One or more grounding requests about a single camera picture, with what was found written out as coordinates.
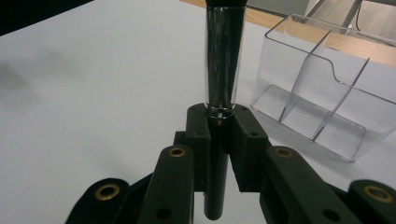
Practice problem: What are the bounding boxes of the black cable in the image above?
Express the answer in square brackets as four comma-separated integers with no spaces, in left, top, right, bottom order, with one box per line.
[355,2,396,42]

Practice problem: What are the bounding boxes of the black makeup brush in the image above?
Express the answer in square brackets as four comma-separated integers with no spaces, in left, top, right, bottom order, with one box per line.
[203,0,248,221]

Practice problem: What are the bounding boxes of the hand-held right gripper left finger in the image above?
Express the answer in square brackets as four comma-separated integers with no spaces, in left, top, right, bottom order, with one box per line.
[174,104,212,193]

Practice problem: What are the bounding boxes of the clear acrylic organizer box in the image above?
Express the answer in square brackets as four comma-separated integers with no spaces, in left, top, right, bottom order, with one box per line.
[249,13,396,163]

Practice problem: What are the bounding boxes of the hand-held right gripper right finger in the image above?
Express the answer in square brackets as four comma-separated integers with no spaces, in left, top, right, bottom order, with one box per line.
[229,104,273,193]

